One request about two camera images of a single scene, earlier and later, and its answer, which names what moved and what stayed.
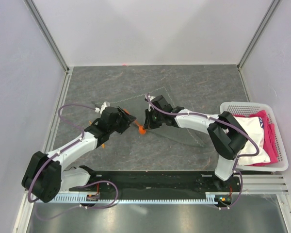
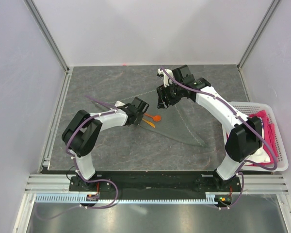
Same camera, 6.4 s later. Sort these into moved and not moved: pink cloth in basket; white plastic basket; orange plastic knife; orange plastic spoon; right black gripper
Moved: right black gripper; orange plastic knife; orange plastic spoon
Not moved: pink cloth in basket; white plastic basket
